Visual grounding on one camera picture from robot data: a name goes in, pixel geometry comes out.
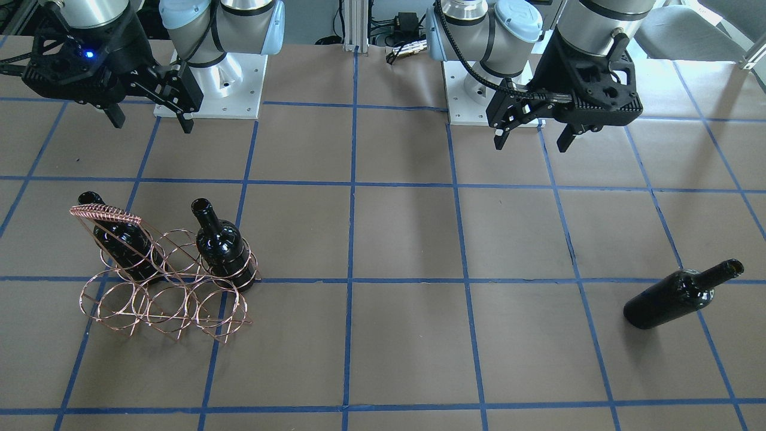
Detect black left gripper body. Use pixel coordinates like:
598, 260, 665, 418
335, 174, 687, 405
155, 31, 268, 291
486, 30, 643, 129

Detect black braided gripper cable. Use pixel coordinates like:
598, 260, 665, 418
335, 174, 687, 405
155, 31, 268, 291
433, 0, 539, 99

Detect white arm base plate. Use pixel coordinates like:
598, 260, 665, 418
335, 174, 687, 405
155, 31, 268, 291
442, 61, 533, 126
184, 53, 269, 119

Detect black power adapter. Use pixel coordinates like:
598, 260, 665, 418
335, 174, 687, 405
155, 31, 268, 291
394, 11, 420, 38

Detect dark bottle under basket handle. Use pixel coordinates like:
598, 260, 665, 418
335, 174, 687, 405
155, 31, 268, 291
93, 220, 161, 285

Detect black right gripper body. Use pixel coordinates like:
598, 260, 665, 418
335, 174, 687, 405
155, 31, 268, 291
22, 12, 203, 114

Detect aluminium frame post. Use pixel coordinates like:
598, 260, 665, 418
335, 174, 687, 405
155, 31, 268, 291
342, 0, 369, 56

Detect dark wine bottle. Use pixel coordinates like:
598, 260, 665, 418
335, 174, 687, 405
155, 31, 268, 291
623, 259, 744, 330

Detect copper wire wine basket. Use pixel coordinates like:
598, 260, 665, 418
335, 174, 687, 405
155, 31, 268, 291
69, 198, 261, 343

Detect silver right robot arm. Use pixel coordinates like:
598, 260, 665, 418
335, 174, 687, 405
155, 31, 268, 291
2, 1, 285, 133

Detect dark bottle in basket corner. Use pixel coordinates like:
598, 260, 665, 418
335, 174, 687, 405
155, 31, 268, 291
191, 198, 256, 292

